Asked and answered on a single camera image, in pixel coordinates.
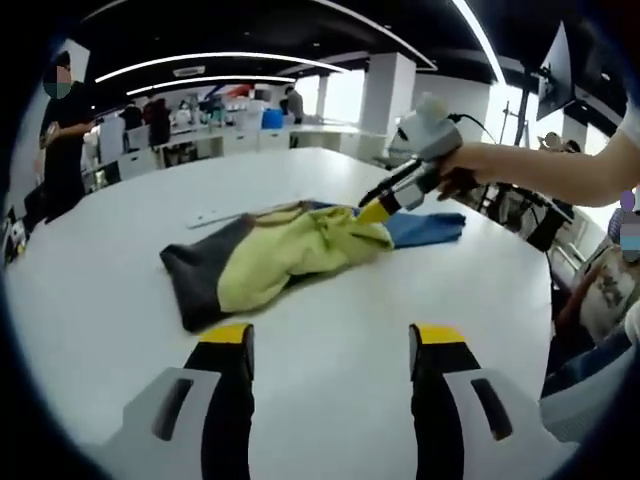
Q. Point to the row of white cabinets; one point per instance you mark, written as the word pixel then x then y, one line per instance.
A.
pixel 200 147

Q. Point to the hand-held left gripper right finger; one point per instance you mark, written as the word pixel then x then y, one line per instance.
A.
pixel 525 425

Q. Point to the blue storage bin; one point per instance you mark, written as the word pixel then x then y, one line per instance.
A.
pixel 274 120

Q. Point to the ceiling air vent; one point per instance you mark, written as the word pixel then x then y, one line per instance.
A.
pixel 189 71

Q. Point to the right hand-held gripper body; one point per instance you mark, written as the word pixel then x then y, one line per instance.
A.
pixel 430 135

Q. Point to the white template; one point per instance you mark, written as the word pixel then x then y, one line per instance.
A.
pixel 215 219

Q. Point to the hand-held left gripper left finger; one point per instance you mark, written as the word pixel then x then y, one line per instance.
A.
pixel 170 415

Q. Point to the person's blue jeans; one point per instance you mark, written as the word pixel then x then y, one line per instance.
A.
pixel 590 360

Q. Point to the black mounted monitor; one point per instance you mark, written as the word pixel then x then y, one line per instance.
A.
pixel 555 75

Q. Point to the grey worn device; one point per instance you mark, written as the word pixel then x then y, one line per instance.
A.
pixel 585 415

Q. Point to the white square column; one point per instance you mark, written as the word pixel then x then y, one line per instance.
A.
pixel 387 95
pixel 79 57

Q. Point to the black office chair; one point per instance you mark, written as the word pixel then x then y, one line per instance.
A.
pixel 545 225

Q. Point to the black monitor stand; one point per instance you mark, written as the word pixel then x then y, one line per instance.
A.
pixel 522 120

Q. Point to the person's right hand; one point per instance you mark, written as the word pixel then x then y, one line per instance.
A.
pixel 460 177

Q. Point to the yellow blue grey garment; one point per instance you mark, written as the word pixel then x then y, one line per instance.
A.
pixel 280 255

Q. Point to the long ceiling light strip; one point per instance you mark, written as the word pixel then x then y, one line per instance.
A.
pixel 215 55

